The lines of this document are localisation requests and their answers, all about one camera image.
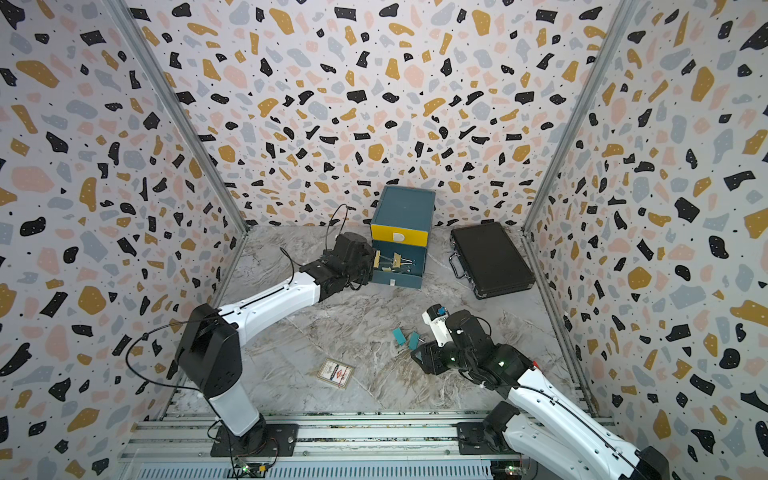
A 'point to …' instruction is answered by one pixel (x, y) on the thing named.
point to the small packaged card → (336, 373)
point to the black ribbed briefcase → (488, 258)
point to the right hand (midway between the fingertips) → (418, 353)
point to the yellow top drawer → (399, 235)
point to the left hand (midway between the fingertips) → (381, 250)
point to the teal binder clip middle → (414, 340)
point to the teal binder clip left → (399, 336)
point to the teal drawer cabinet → (400, 222)
